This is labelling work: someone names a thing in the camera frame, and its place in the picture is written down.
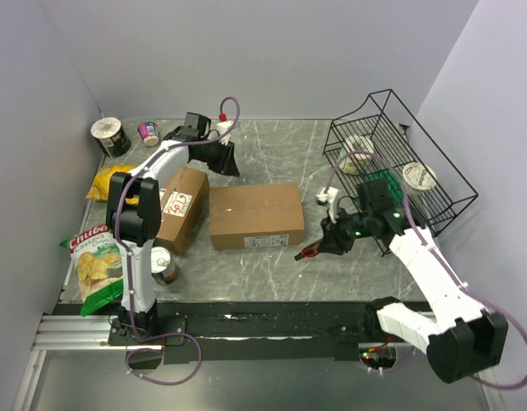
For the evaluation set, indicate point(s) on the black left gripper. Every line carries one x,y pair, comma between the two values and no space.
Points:
227,164

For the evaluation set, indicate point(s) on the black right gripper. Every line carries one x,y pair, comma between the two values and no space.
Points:
333,241

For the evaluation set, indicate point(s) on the red black box cutter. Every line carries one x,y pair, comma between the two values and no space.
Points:
309,251

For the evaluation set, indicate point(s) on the labelled cardboard express box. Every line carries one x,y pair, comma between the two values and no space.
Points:
182,202

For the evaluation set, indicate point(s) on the plain taped cardboard box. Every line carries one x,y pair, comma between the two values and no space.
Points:
256,216

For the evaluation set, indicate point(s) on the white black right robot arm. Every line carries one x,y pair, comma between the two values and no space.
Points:
463,337

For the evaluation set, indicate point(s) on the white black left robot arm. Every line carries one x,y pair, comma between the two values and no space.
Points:
134,209

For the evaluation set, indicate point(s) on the purple yogurt cup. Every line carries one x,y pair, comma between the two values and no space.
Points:
148,132

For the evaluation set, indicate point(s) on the white tape roll cup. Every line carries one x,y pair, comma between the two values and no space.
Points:
355,152

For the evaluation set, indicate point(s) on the white Chobani yogurt cup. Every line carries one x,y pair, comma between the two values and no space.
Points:
419,178

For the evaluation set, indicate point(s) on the metal tin can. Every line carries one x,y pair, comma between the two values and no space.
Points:
163,268

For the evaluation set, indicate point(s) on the black paper cup white lid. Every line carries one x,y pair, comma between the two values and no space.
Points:
109,133

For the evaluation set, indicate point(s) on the yellow Lays chips bag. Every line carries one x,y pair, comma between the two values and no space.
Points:
100,188

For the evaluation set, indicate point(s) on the green Chuba chips bag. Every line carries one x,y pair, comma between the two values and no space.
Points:
98,266

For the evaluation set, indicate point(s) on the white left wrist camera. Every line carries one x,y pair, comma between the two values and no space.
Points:
225,126

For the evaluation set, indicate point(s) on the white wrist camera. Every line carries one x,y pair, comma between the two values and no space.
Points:
329,196
225,126

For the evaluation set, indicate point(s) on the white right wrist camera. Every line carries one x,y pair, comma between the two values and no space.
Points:
329,196

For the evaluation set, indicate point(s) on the black wire basket rack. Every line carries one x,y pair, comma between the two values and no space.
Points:
398,139

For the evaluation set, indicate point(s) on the aluminium rail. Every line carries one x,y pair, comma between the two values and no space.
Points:
72,333

